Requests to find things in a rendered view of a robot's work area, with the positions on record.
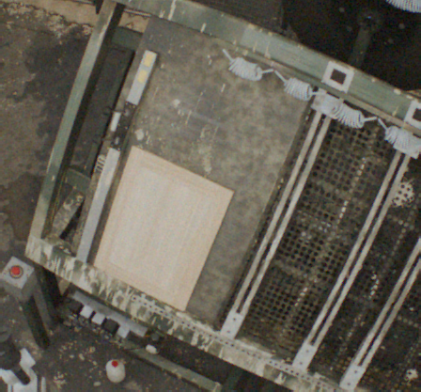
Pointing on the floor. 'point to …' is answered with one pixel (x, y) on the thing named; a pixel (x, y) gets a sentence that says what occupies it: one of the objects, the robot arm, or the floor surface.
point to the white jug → (116, 371)
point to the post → (36, 322)
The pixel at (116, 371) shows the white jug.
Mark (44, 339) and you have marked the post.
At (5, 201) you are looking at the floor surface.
